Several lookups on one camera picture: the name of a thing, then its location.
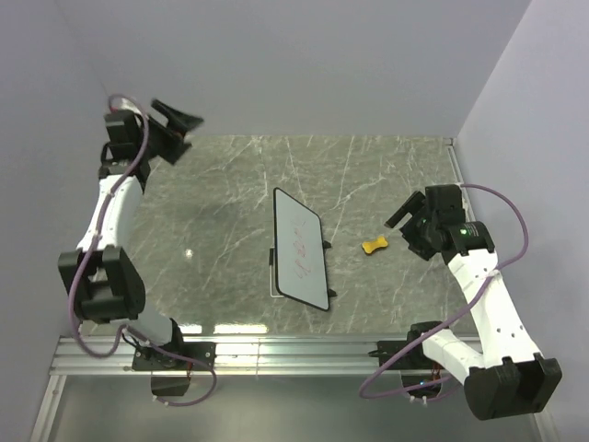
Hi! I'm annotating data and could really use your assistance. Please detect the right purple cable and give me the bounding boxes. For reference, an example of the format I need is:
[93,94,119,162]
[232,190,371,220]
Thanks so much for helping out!
[358,183,530,401]

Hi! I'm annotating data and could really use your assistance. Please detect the yellow bone-shaped eraser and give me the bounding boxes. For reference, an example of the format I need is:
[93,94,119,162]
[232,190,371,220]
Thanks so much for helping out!
[362,236,388,255]

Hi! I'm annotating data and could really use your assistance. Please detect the aluminium right side rail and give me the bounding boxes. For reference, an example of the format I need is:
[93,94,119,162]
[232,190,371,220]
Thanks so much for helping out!
[444,137,476,221]

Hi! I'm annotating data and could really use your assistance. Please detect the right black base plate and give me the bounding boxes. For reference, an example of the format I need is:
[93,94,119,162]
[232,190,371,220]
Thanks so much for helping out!
[368,340,461,402]

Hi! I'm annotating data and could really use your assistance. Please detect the purple cable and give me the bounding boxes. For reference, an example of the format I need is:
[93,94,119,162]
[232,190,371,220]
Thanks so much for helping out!
[358,183,530,401]
[67,94,218,408]

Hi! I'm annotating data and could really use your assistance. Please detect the wire whiteboard stand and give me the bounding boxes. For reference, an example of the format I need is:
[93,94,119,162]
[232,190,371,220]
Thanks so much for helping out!
[269,240,338,298]

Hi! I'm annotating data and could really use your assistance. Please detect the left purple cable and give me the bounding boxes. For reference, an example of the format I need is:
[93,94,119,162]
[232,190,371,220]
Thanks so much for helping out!
[67,94,218,408]

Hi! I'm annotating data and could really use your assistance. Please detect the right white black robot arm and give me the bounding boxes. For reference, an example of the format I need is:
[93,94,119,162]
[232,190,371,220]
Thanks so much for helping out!
[380,184,562,421]

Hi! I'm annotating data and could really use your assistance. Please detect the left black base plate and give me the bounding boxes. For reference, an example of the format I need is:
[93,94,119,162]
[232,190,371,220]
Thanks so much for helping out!
[132,342,216,398]

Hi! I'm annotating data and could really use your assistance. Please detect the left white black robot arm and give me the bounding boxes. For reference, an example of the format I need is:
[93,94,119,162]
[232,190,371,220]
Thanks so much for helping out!
[58,94,204,370]

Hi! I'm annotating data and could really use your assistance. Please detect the small framed whiteboard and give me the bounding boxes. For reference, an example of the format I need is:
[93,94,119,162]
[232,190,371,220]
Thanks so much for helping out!
[272,187,329,311]

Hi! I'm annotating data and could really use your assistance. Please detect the aluminium left side rail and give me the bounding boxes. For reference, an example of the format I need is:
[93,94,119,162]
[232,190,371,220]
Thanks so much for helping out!
[29,375,67,442]

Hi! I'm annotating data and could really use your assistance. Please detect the aluminium rail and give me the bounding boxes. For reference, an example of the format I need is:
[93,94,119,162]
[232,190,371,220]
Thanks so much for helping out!
[444,137,476,221]
[49,334,405,376]
[29,375,67,442]

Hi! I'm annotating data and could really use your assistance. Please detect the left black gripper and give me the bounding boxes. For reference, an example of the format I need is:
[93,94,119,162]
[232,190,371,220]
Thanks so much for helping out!
[136,101,203,167]

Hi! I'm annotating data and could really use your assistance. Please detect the aluminium front rail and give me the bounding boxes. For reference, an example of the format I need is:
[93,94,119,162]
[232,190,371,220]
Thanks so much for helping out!
[49,334,405,376]

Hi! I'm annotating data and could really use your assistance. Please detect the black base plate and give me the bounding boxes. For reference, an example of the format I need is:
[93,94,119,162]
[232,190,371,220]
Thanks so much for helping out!
[368,340,461,402]
[132,342,216,398]

